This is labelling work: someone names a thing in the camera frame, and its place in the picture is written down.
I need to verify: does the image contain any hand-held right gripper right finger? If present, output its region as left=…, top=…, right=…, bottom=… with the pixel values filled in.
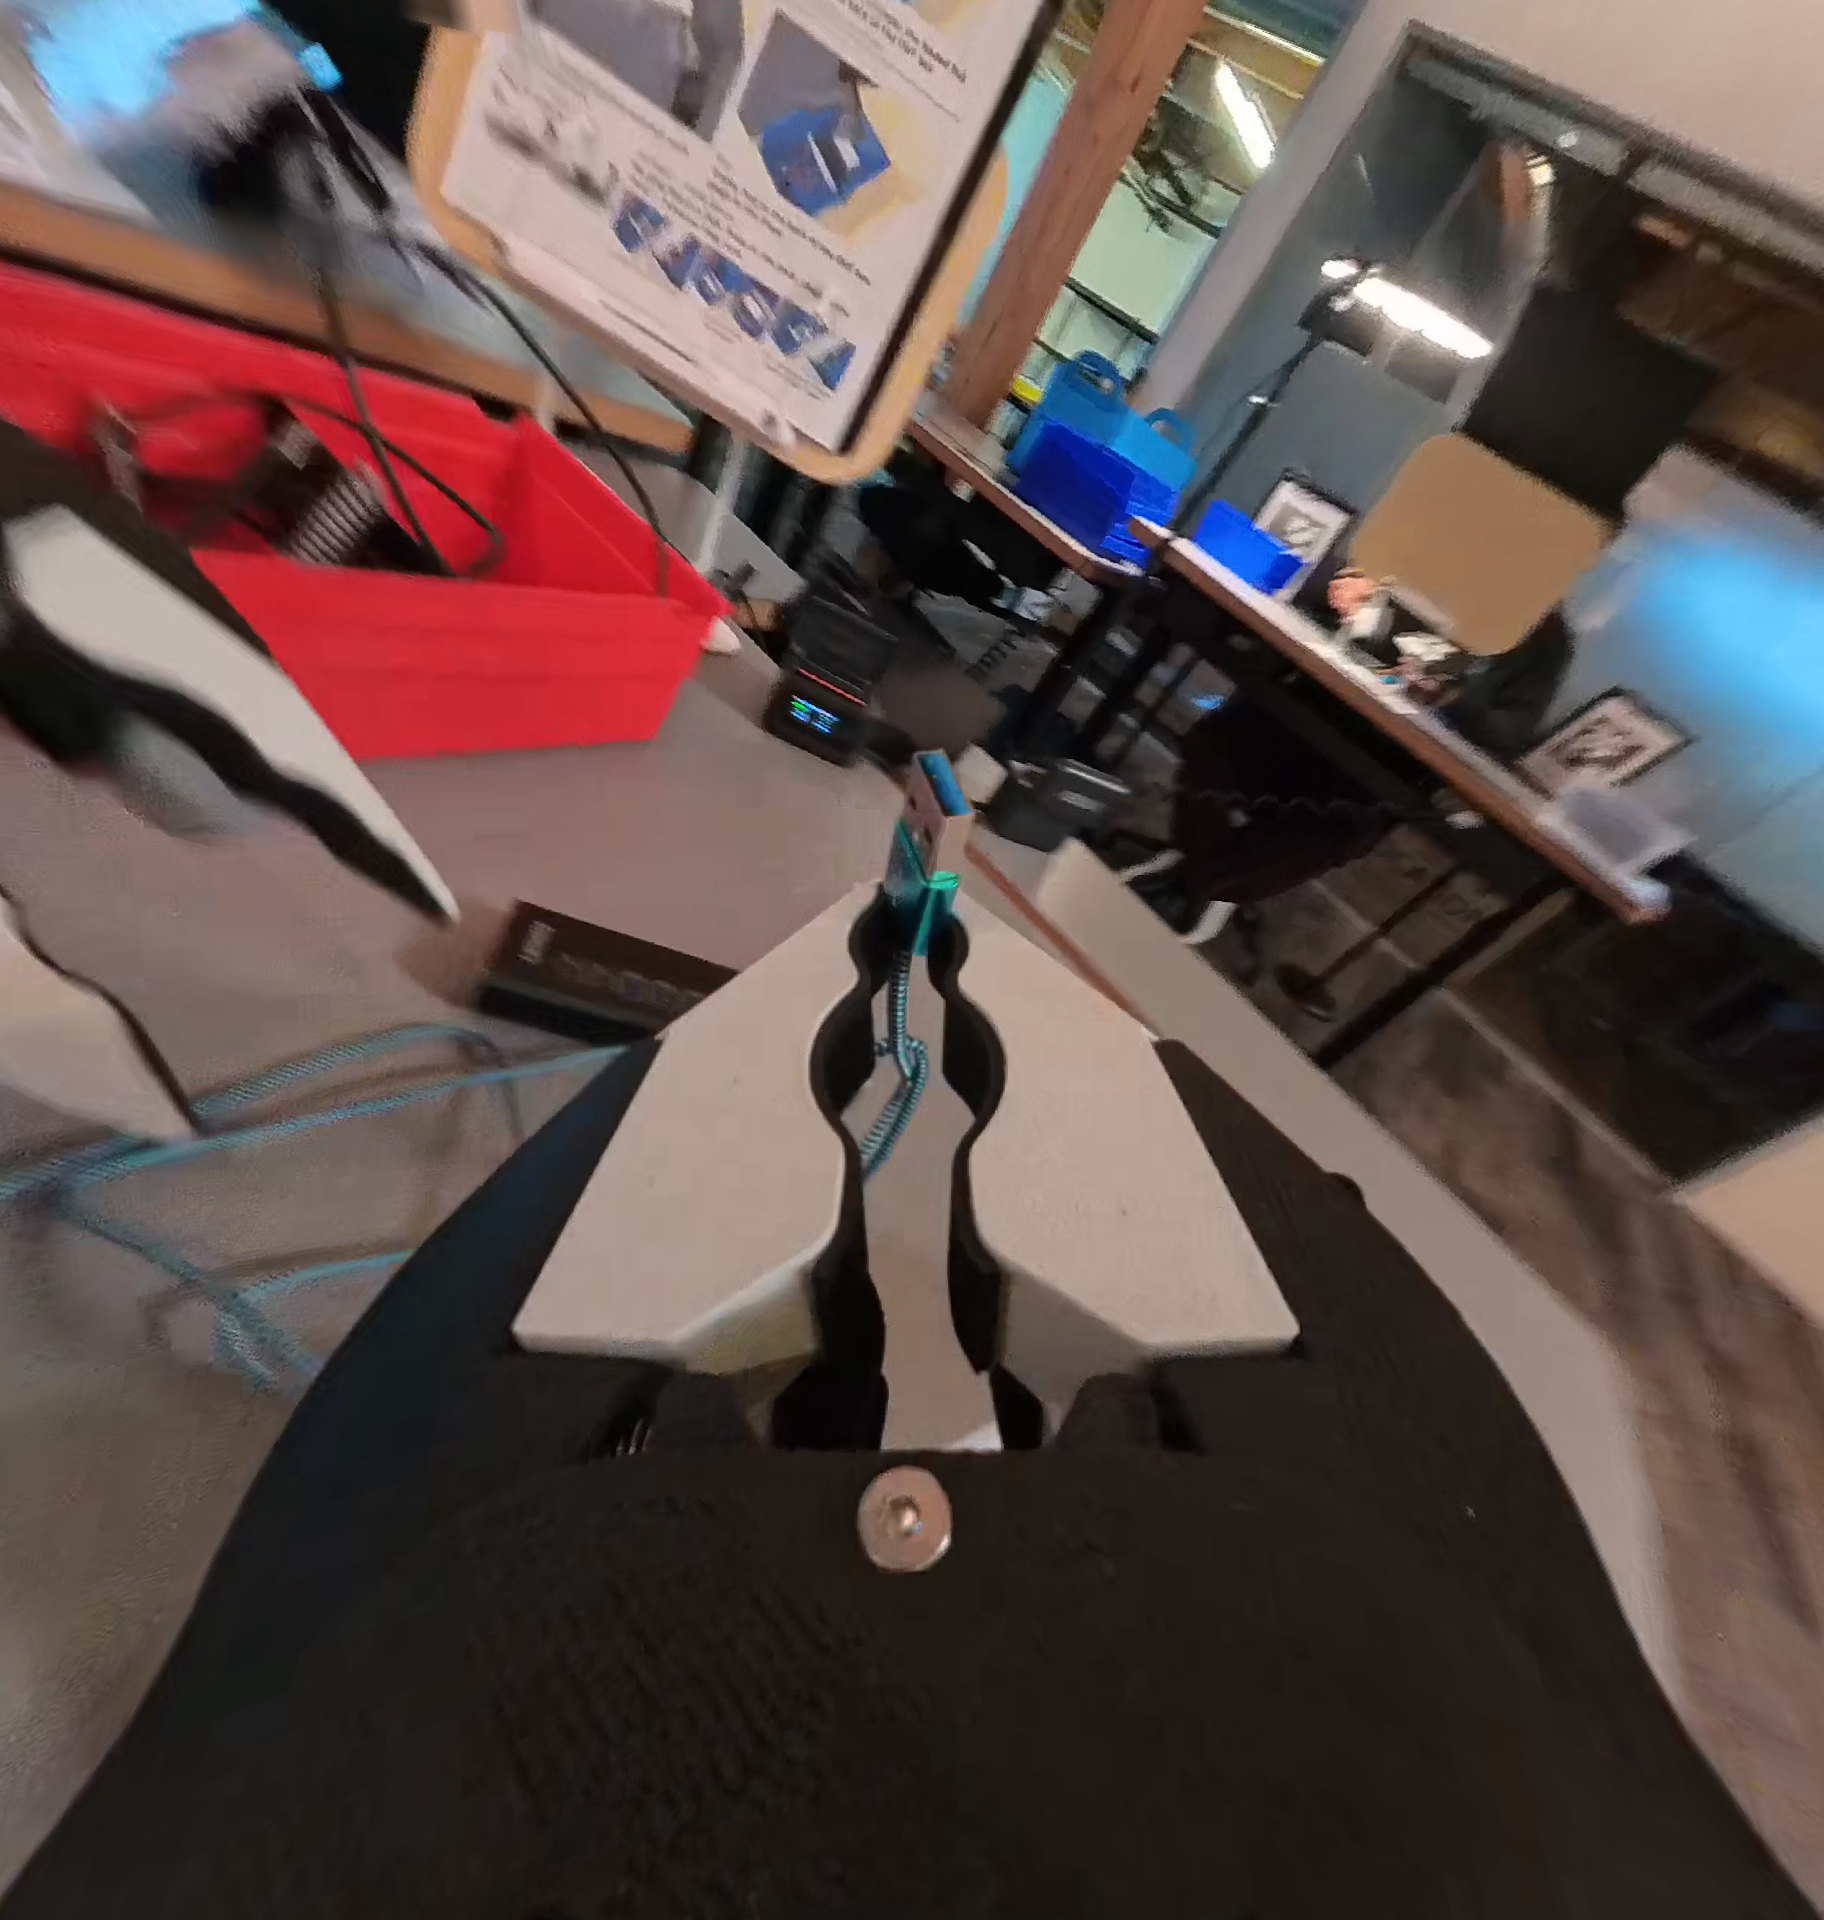
left=924, top=885, right=1300, bottom=1452

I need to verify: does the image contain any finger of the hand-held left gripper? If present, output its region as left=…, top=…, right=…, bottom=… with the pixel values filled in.
left=0, top=862, right=201, bottom=1143
left=0, top=503, right=458, bottom=924

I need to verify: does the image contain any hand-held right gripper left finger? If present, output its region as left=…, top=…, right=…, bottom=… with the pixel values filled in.
left=509, top=882, right=912, bottom=1452

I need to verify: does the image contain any black usb hub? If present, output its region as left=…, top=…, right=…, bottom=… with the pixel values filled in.
left=469, top=897, right=732, bottom=1039

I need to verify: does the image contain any red plastic bin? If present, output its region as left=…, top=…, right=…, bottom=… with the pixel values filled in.
left=0, top=247, right=732, bottom=765

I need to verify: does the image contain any teal braided usb cable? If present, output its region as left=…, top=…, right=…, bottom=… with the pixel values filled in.
left=0, top=749, right=982, bottom=1389

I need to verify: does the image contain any black charger box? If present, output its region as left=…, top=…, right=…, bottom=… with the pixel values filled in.
left=985, top=755, right=1131, bottom=854

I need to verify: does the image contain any computer monitor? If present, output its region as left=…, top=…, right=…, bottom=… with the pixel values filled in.
left=19, top=0, right=348, bottom=189

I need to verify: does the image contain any black office chair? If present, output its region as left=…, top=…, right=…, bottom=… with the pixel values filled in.
left=1174, top=695, right=1438, bottom=938

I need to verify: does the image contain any black label printer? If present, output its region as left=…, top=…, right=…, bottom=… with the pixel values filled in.
left=762, top=590, right=903, bottom=766

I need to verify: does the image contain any long wooden desk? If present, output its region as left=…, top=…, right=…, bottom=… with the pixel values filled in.
left=910, top=412, right=1672, bottom=924

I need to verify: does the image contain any wide framed picture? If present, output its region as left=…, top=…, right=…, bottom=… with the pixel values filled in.
left=1522, top=688, right=1692, bottom=796

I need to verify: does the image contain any small blue plastic bin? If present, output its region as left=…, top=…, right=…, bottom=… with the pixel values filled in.
left=1193, top=498, right=1302, bottom=593

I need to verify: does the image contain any instruction sheet on wooden board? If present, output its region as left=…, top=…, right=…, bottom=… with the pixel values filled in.
left=404, top=0, right=1063, bottom=483

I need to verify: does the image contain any small framed picture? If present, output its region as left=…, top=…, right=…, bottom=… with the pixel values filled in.
left=1254, top=472, right=1359, bottom=588

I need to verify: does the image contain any large blue plastic bin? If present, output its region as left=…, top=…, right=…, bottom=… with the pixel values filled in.
left=1010, top=350, right=1196, bottom=518

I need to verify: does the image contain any black floor lamp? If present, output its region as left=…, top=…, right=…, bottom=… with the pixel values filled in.
left=1174, top=255, right=1499, bottom=534

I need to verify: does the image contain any grey coiled cable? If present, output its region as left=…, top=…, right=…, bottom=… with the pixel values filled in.
left=260, top=412, right=396, bottom=571

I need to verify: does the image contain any thin black cable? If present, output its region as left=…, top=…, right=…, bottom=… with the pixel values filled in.
left=305, top=140, right=505, bottom=579

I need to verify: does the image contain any wooden post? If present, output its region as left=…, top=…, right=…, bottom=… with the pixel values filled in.
left=935, top=0, right=1212, bottom=429

